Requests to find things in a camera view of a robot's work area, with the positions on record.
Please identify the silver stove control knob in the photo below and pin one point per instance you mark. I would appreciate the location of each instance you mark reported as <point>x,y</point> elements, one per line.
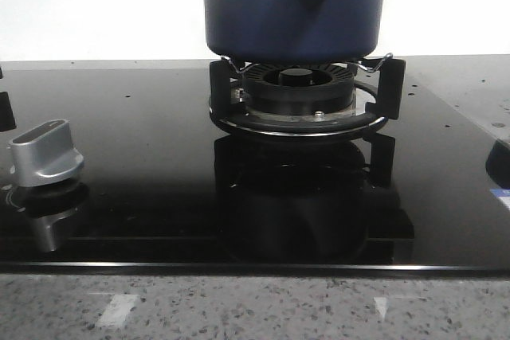
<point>45,155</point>

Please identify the black pot support grate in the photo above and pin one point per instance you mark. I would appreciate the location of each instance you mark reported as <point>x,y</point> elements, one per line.
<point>377,99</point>

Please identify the black glass gas cooktop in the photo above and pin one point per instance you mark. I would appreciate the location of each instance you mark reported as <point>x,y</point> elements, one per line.
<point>163,191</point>

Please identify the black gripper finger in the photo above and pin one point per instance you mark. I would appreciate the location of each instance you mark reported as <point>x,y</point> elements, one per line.
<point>497,164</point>

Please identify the blue white cooktop sticker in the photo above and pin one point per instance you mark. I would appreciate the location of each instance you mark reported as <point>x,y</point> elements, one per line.
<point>503,196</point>

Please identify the black round gas burner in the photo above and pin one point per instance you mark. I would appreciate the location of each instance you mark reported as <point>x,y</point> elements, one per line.
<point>287,93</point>

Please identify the dark blue cooking pot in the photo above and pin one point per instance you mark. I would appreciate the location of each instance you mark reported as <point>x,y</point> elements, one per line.
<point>292,31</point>

